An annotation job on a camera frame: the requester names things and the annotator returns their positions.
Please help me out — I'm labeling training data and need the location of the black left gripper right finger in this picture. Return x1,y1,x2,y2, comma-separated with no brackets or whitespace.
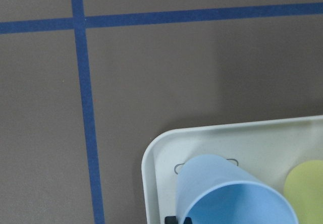
183,217,192,224

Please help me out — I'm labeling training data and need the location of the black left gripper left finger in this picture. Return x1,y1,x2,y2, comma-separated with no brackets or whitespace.
164,216,177,224

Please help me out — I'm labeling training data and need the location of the light blue plastic cup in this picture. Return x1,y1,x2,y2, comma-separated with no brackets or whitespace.
176,154,299,223

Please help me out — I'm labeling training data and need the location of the yellow plastic cup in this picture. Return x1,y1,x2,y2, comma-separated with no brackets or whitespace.
283,160,322,223

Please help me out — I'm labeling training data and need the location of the cream plastic tray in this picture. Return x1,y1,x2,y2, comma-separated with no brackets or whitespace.
141,116,322,223

